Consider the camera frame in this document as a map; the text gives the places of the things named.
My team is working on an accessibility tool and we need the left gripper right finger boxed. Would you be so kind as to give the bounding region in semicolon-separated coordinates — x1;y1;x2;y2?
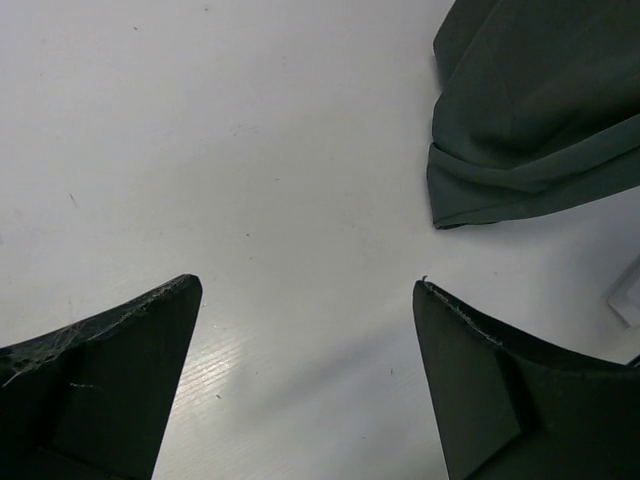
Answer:
413;280;639;480

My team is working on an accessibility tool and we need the white clothes rack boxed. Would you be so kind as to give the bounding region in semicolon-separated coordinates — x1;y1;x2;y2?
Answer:
608;268;639;328

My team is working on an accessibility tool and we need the dark grey t shirt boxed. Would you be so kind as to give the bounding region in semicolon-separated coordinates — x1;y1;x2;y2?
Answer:
426;1;639;230

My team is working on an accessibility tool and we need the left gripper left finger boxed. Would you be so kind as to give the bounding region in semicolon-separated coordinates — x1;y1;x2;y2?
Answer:
1;274;202;479

